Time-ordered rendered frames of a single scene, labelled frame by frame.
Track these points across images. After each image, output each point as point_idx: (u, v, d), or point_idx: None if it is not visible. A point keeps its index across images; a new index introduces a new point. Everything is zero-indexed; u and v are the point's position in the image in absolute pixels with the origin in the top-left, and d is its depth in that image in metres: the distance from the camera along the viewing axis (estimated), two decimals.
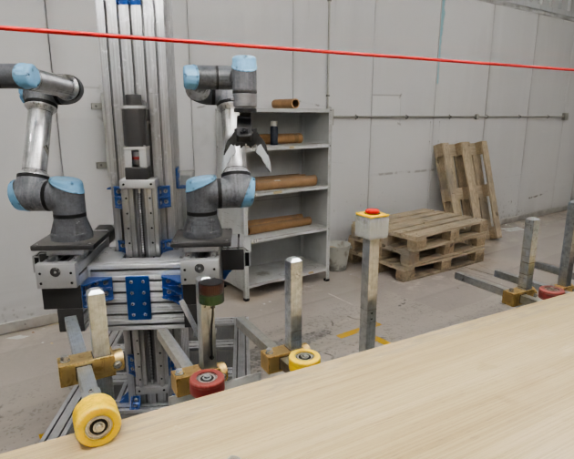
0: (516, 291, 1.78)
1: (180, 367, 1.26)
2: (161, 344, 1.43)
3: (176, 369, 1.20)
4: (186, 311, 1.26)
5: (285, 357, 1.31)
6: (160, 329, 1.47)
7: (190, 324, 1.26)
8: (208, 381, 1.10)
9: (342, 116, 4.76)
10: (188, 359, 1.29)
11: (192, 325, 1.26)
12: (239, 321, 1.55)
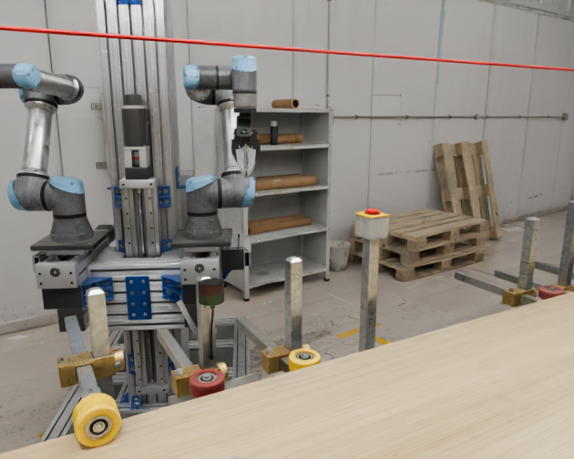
0: (516, 291, 1.78)
1: (180, 367, 1.26)
2: (161, 344, 1.43)
3: (176, 369, 1.20)
4: (184, 311, 1.26)
5: (285, 357, 1.31)
6: (160, 329, 1.47)
7: (189, 325, 1.26)
8: (208, 381, 1.10)
9: (342, 116, 4.76)
10: (188, 359, 1.29)
11: (191, 326, 1.26)
12: (239, 321, 1.55)
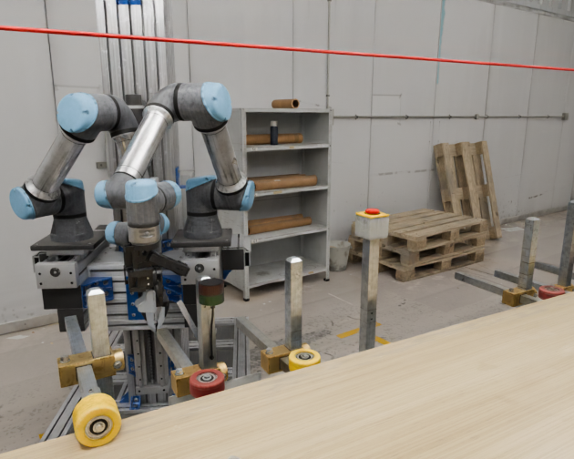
0: (516, 291, 1.78)
1: (180, 367, 1.26)
2: (161, 344, 1.43)
3: (176, 369, 1.20)
4: (184, 311, 1.26)
5: (285, 357, 1.31)
6: (160, 329, 1.47)
7: (189, 325, 1.26)
8: (208, 381, 1.10)
9: (342, 116, 4.76)
10: (188, 359, 1.29)
11: (191, 326, 1.26)
12: (239, 321, 1.55)
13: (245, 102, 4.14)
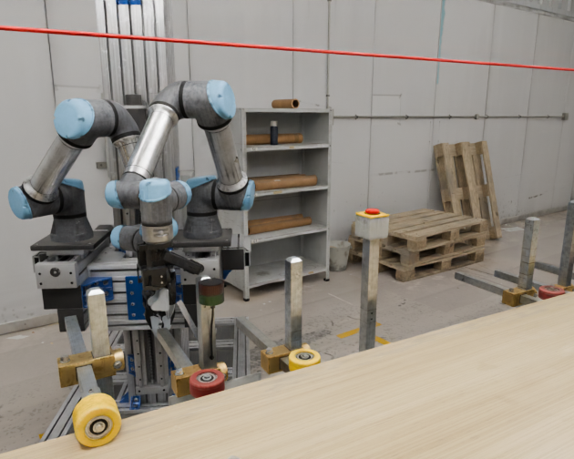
0: (516, 291, 1.78)
1: (180, 367, 1.26)
2: (161, 344, 1.43)
3: (176, 369, 1.20)
4: (184, 311, 1.26)
5: (285, 357, 1.31)
6: (160, 329, 1.47)
7: (189, 325, 1.26)
8: (208, 381, 1.10)
9: (342, 116, 4.76)
10: (188, 359, 1.29)
11: (191, 326, 1.26)
12: (239, 321, 1.55)
13: (245, 102, 4.14)
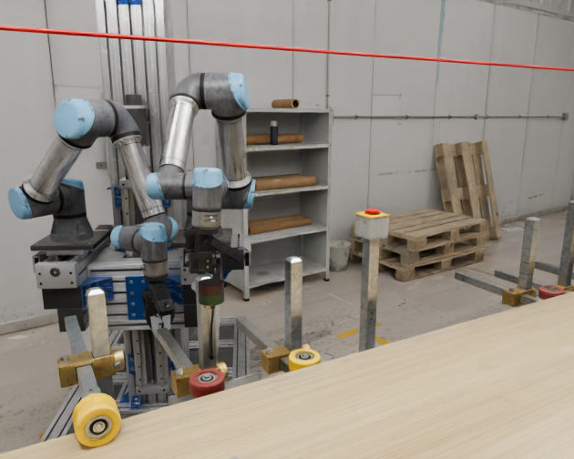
0: (516, 291, 1.78)
1: (180, 367, 1.26)
2: (161, 344, 1.43)
3: (176, 369, 1.20)
4: None
5: (285, 357, 1.31)
6: (160, 329, 1.47)
7: (214, 317, 1.29)
8: (208, 381, 1.10)
9: (342, 116, 4.76)
10: (188, 359, 1.29)
11: (216, 318, 1.29)
12: (239, 321, 1.55)
13: None
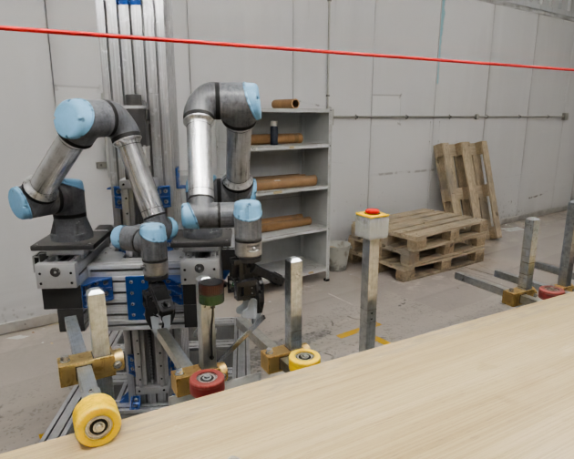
0: (516, 291, 1.78)
1: (180, 367, 1.26)
2: (161, 344, 1.43)
3: (176, 369, 1.20)
4: (257, 323, 1.37)
5: (285, 357, 1.31)
6: (160, 329, 1.47)
7: (247, 331, 1.35)
8: (208, 381, 1.10)
9: (342, 116, 4.76)
10: (188, 359, 1.29)
11: (246, 332, 1.35)
12: (239, 321, 1.55)
13: None
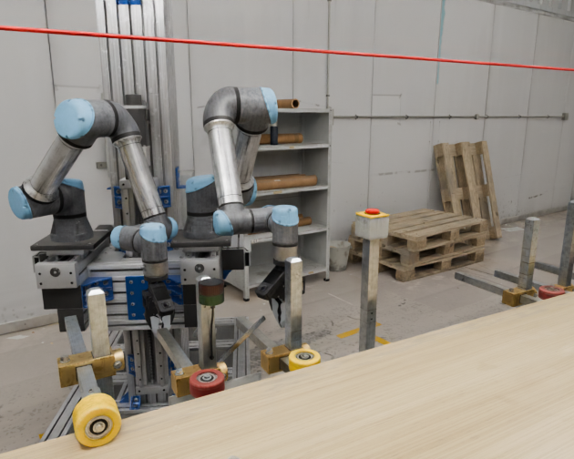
0: (516, 291, 1.78)
1: (180, 367, 1.26)
2: (161, 344, 1.43)
3: (176, 369, 1.20)
4: (257, 324, 1.37)
5: (285, 357, 1.31)
6: (160, 329, 1.47)
7: (247, 331, 1.35)
8: (208, 381, 1.10)
9: (342, 116, 4.76)
10: (188, 359, 1.29)
11: (247, 333, 1.35)
12: (239, 321, 1.55)
13: None
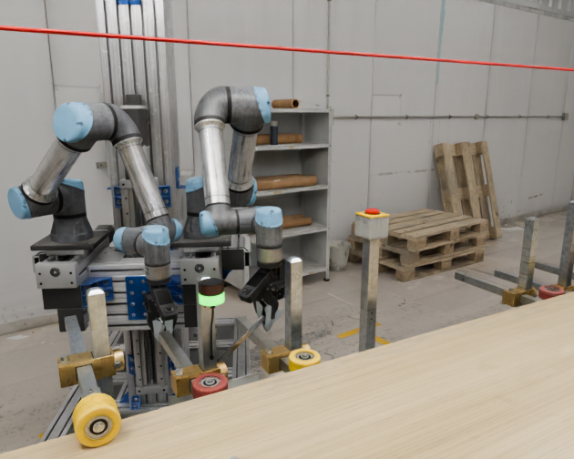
0: (516, 291, 1.78)
1: None
2: (163, 348, 1.41)
3: (176, 369, 1.20)
4: (257, 324, 1.37)
5: (285, 357, 1.31)
6: (162, 331, 1.45)
7: (247, 331, 1.35)
8: (210, 385, 1.09)
9: (342, 116, 4.76)
10: (190, 362, 1.27)
11: (247, 333, 1.35)
12: (239, 321, 1.55)
13: None
